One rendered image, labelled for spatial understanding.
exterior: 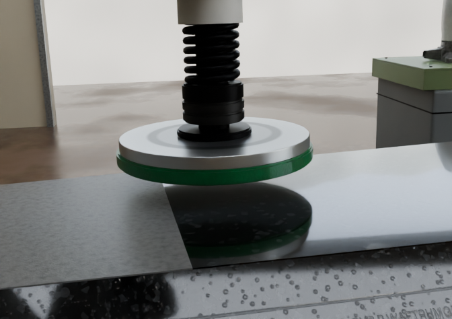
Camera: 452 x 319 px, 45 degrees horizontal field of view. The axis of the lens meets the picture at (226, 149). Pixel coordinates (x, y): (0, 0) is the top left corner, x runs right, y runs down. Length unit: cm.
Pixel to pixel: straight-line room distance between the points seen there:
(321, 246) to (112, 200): 24
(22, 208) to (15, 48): 509
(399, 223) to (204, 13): 28
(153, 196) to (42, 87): 507
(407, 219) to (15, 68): 530
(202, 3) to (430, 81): 106
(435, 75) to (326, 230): 110
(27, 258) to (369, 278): 27
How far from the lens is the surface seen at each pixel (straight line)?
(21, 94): 570
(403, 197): 59
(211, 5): 57
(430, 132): 157
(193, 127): 62
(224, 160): 51
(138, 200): 58
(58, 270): 45
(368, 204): 56
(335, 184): 62
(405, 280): 46
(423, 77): 155
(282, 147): 54
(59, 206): 59
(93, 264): 45
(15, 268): 46
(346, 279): 45
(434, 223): 53
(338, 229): 50
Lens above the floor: 101
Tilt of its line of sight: 14 degrees down
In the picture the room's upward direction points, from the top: 2 degrees counter-clockwise
